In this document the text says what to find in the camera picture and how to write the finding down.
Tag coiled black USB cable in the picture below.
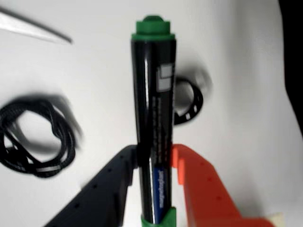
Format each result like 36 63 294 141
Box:
0 94 83 179

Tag green and black marker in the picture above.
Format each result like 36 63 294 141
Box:
130 15 178 227

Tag dark navy gripper finger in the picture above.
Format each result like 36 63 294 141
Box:
44 144 139 227

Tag teal handled scissors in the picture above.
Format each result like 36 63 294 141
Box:
0 6 73 44

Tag black rubber ring strap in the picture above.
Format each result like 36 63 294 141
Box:
172 76 205 126

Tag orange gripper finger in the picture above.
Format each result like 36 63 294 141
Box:
171 143 276 227

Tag black fabric bag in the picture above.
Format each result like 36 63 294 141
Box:
278 0 303 138

